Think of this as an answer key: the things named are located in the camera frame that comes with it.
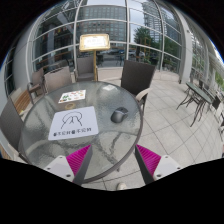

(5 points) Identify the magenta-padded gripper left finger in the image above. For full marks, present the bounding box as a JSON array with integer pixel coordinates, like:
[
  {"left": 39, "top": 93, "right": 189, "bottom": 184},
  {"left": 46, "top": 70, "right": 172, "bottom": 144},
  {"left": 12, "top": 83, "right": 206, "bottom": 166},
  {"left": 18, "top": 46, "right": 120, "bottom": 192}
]
[{"left": 43, "top": 143, "right": 94, "bottom": 187}]

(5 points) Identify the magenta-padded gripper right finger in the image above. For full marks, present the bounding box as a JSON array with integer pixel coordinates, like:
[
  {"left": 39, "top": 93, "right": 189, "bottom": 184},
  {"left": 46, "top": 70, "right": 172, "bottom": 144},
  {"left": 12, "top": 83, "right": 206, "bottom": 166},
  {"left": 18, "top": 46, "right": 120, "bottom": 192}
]
[{"left": 134, "top": 143, "right": 183, "bottom": 186}]

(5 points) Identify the black computer mouse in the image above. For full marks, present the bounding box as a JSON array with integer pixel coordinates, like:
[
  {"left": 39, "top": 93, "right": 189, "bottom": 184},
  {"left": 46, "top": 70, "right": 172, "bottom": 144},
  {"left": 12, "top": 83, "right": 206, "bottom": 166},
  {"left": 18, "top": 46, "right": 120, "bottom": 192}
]
[{"left": 110, "top": 106, "right": 129, "bottom": 124}]

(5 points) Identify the laminated picture menu card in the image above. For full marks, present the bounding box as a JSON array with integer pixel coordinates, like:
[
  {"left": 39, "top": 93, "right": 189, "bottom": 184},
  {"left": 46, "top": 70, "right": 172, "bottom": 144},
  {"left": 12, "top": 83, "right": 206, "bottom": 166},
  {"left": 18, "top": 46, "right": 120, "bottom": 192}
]
[{"left": 58, "top": 89, "right": 87, "bottom": 104}]

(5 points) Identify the wooden slat bench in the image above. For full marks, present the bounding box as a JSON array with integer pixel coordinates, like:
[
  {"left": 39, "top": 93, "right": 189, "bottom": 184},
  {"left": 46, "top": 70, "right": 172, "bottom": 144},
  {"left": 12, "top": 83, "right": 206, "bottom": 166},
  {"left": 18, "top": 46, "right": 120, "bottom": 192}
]
[
  {"left": 9, "top": 88, "right": 33, "bottom": 115},
  {"left": 0, "top": 143, "right": 12, "bottom": 160}
]

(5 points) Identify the dark grey wicker chair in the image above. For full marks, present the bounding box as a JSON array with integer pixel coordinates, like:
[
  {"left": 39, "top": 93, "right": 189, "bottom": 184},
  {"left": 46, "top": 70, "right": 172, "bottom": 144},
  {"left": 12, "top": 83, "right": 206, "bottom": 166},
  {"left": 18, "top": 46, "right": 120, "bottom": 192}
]
[{"left": 0, "top": 96, "right": 26, "bottom": 152}]

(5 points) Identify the dark brown wicker chair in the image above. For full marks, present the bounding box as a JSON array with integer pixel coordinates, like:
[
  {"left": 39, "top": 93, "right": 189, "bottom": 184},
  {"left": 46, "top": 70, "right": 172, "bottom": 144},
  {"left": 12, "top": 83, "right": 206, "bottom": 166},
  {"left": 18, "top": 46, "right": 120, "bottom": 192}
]
[{"left": 120, "top": 59, "right": 156, "bottom": 113}]

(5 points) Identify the beige wicker chair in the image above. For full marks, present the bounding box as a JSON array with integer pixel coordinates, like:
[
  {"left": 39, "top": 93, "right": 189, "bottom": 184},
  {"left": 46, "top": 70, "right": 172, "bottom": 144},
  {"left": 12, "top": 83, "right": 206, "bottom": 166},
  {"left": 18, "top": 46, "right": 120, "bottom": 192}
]
[{"left": 43, "top": 65, "right": 73, "bottom": 94}]

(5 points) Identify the green-topped metal table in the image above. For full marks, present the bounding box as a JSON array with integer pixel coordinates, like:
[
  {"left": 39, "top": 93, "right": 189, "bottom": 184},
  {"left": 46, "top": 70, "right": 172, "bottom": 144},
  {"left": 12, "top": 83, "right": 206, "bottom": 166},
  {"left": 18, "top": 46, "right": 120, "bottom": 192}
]
[{"left": 176, "top": 81, "right": 214, "bottom": 128}]

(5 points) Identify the black metal chair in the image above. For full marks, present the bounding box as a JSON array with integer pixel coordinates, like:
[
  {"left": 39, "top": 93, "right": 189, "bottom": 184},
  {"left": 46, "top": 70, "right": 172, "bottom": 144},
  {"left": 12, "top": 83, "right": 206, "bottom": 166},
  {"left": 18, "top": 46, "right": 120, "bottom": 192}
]
[{"left": 210, "top": 93, "right": 224, "bottom": 141}]

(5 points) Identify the brown wicker armchair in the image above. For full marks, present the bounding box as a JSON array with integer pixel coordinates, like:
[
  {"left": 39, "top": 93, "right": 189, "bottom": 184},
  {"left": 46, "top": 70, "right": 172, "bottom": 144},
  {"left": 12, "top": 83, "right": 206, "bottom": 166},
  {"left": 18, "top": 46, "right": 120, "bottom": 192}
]
[{"left": 27, "top": 68, "right": 46, "bottom": 102}]

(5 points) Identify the grey wicker armchair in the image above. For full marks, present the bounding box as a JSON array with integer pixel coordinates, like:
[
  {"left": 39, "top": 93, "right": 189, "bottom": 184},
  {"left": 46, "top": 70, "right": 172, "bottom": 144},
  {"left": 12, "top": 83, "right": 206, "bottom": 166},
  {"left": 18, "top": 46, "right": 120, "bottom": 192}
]
[{"left": 75, "top": 54, "right": 98, "bottom": 82}]

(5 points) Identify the gold menu sign stand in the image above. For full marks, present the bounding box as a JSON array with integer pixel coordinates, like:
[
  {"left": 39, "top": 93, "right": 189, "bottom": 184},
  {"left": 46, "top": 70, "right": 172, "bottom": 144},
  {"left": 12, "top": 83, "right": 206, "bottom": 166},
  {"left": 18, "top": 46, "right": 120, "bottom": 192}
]
[{"left": 78, "top": 33, "right": 111, "bottom": 82}]

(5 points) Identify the round tan ring coaster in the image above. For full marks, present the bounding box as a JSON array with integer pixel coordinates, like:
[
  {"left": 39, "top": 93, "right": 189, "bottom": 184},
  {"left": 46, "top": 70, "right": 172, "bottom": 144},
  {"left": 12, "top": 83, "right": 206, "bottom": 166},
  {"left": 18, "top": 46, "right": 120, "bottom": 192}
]
[{"left": 64, "top": 102, "right": 78, "bottom": 111}]

